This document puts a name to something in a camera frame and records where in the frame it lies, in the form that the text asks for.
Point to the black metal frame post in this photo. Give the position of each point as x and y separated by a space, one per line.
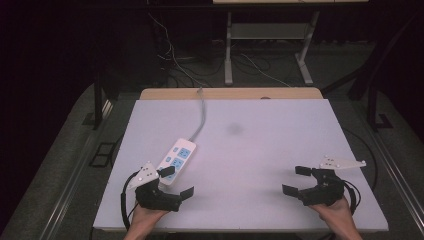
372 106

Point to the black floor bracket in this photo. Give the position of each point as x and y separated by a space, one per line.
103 154

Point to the grey metal stand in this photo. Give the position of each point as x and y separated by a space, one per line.
266 31

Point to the white power strip blue sockets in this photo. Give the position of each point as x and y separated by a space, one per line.
177 160

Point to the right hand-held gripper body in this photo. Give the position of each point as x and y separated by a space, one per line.
325 190

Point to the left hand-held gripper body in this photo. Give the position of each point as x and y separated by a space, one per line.
149 195

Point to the person's left hand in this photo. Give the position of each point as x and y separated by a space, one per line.
145 218

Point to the person's right hand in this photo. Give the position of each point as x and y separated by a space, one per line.
337 215

